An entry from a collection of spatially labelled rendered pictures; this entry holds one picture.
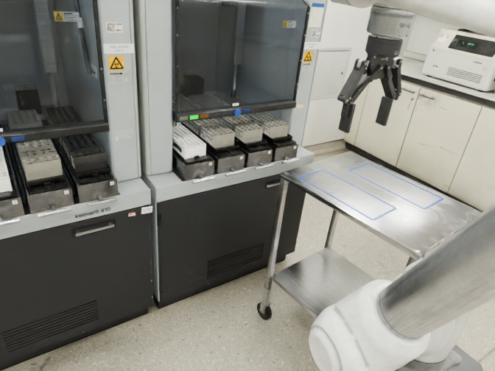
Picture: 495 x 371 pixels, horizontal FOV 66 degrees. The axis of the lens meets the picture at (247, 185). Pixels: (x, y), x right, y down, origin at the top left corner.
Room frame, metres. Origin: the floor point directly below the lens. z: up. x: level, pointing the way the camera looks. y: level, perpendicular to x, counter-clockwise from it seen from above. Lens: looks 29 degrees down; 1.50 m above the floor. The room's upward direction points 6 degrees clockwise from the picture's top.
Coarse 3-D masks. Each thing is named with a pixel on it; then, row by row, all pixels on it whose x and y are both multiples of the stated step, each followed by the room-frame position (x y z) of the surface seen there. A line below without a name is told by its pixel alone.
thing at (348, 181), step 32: (320, 160) 1.50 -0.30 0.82; (352, 160) 1.53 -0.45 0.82; (320, 192) 1.22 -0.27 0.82; (352, 192) 1.24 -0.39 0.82; (384, 192) 1.27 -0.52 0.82; (416, 192) 1.30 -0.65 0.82; (384, 224) 1.05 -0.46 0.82; (416, 224) 1.07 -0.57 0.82; (448, 224) 1.09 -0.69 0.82; (320, 256) 1.52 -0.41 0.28; (416, 256) 0.90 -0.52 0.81; (288, 288) 1.28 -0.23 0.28; (320, 288) 1.30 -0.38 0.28; (352, 288) 1.32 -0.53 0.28
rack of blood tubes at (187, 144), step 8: (176, 128) 1.58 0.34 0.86; (184, 128) 1.59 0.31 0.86; (176, 136) 1.49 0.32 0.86; (184, 136) 1.51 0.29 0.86; (192, 136) 1.51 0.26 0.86; (176, 144) 1.53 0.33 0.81; (184, 144) 1.43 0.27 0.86; (192, 144) 1.43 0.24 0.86; (200, 144) 1.43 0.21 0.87; (184, 152) 1.39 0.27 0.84; (192, 152) 1.40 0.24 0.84; (200, 152) 1.42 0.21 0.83
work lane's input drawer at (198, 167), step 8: (176, 152) 1.43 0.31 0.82; (176, 160) 1.41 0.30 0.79; (184, 160) 1.37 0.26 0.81; (192, 160) 1.37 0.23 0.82; (200, 160) 1.39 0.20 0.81; (208, 160) 1.41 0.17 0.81; (176, 168) 1.41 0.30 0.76; (184, 168) 1.35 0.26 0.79; (192, 168) 1.36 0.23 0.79; (200, 168) 1.38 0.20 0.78; (208, 168) 1.41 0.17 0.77; (184, 176) 1.34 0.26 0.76; (192, 176) 1.36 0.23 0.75; (200, 176) 1.37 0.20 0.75
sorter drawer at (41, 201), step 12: (12, 144) 1.37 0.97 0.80; (24, 180) 1.11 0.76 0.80; (36, 192) 1.04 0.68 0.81; (48, 192) 1.05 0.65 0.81; (60, 192) 1.07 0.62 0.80; (72, 192) 1.09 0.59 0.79; (36, 204) 1.03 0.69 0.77; (48, 204) 1.05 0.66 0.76; (60, 204) 1.07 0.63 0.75; (72, 204) 1.09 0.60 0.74
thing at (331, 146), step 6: (312, 144) 3.45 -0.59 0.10; (318, 144) 3.49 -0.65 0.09; (324, 144) 3.55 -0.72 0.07; (330, 144) 3.60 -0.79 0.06; (336, 144) 3.65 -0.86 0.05; (342, 144) 3.70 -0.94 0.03; (312, 150) 3.46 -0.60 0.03; (318, 150) 3.50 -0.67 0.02; (324, 150) 3.54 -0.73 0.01; (330, 150) 3.58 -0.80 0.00
